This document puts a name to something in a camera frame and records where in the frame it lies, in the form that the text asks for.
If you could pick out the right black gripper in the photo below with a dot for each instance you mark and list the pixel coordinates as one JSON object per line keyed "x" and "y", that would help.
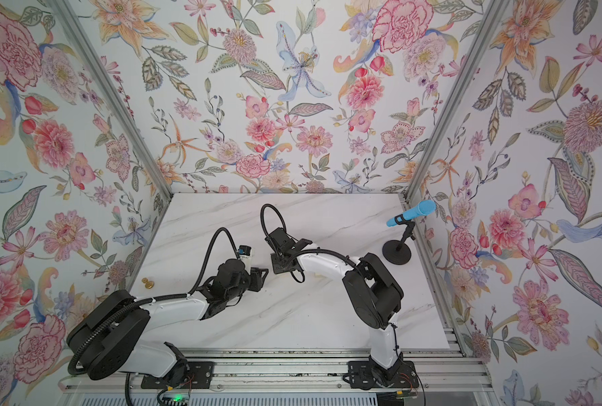
{"x": 276, "y": 266}

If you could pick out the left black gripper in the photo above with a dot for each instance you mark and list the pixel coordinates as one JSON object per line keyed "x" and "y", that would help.
{"x": 256, "y": 276}

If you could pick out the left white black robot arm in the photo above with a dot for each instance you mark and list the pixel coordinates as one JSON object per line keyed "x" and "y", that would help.
{"x": 111, "y": 339}

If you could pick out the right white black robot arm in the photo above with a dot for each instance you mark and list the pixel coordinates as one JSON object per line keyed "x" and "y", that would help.
{"x": 373, "y": 292}

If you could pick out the small gold knob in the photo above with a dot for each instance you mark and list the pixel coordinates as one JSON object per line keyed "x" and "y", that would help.
{"x": 148, "y": 284}

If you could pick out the blue microphone on stand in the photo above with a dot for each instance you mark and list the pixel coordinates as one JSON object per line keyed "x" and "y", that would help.
{"x": 398, "y": 252}

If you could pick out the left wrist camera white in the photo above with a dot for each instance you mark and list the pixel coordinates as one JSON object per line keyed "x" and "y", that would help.
{"x": 245, "y": 255}

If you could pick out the aluminium mounting rail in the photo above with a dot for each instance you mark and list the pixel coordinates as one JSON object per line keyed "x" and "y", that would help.
{"x": 322, "y": 370}

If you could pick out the right aluminium corner post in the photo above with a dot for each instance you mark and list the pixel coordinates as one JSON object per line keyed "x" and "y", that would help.
{"x": 488, "y": 25}

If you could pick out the aluminium corner post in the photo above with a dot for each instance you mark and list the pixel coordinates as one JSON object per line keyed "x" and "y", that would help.
{"x": 67, "y": 18}
{"x": 488, "y": 25}

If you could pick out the left aluminium corner post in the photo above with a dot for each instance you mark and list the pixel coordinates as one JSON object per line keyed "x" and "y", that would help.
{"x": 67, "y": 18}

